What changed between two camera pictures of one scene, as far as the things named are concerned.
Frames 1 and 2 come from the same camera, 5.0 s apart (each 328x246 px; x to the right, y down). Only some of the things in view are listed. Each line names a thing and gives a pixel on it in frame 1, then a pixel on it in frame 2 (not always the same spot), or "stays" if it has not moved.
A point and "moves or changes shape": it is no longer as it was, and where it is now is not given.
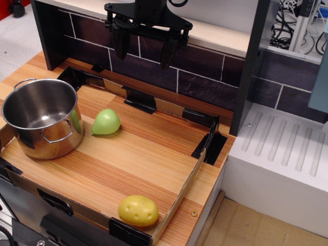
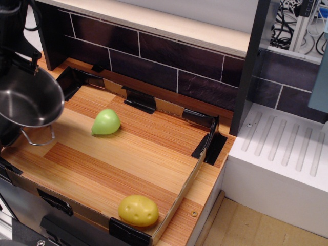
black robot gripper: [149, 16] to [15, 49]
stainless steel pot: [44, 114] moves or changes shape
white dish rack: [278, 163] stays
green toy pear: [106, 122] stays
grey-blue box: [319, 97] stays
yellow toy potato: [138, 210] stays
